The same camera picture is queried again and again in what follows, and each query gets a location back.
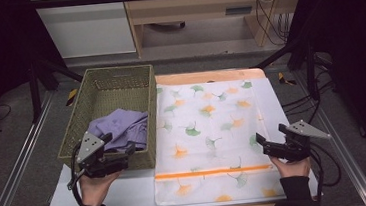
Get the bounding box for white leaf-print mesh laundry bag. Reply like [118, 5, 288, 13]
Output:
[144, 74, 288, 206]

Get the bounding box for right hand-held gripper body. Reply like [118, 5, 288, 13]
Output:
[260, 117, 334, 166]

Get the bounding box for white cabinet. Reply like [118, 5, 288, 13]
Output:
[29, 0, 137, 63]

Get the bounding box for aluminium rail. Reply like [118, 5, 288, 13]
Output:
[0, 90, 64, 206]
[293, 65, 366, 206]

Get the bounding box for thin black floor cable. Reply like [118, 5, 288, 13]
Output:
[0, 103, 13, 123]

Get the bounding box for green woven basket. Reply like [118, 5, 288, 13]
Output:
[50, 62, 165, 178]

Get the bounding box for purple garment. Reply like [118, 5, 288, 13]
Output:
[85, 105, 152, 155]

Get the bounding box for wooden desk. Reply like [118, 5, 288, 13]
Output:
[121, 0, 314, 60]

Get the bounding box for black cables under desk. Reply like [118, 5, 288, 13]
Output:
[253, 0, 292, 48]

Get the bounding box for left hand-held gripper black cable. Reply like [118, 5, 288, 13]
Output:
[63, 142, 90, 206]

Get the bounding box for right hand-held gripper black cable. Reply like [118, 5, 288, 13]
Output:
[308, 139, 344, 204]

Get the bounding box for black metal stand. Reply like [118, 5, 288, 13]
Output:
[252, 34, 322, 106]
[26, 55, 88, 124]

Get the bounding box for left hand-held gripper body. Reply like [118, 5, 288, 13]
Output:
[72, 127, 132, 181]

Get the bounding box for person's right hand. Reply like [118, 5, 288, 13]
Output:
[269, 153, 313, 181]

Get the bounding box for person's left hand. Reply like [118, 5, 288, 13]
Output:
[77, 170, 125, 206]

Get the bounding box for hand-held gripper black cable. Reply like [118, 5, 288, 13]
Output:
[308, 139, 344, 204]
[63, 142, 90, 206]

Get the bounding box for black floor cables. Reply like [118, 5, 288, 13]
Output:
[279, 79, 339, 127]

